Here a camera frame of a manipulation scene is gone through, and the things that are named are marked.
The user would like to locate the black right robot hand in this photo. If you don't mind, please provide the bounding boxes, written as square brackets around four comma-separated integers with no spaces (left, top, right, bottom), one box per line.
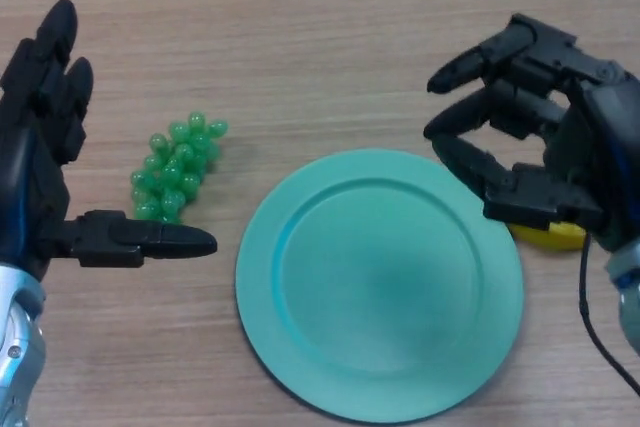
[423,12,640,252]

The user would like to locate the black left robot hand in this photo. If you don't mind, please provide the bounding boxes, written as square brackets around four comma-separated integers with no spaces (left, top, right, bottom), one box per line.
[0,0,219,281]

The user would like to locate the yellow starfruit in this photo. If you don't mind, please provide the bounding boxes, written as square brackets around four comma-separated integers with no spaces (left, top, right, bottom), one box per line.
[509,220,587,253]

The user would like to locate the teal round plate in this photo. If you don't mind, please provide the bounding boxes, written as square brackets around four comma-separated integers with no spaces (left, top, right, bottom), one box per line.
[234,147,525,423]

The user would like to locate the green grape bunch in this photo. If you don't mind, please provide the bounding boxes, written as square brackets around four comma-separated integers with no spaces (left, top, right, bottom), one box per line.
[129,111,230,224]

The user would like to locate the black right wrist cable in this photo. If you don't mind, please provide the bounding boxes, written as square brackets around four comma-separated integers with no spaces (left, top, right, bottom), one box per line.
[577,234,640,397]

